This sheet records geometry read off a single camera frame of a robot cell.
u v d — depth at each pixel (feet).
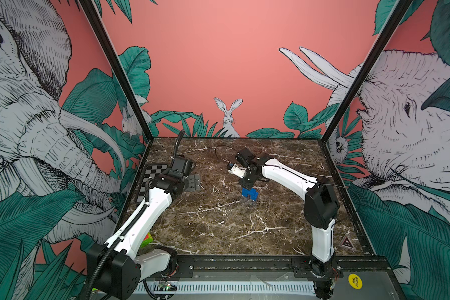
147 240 2.56
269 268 2.45
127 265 1.21
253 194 3.00
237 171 2.68
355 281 2.35
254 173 2.16
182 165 1.98
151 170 3.28
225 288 2.30
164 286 2.29
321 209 1.65
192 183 2.36
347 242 2.66
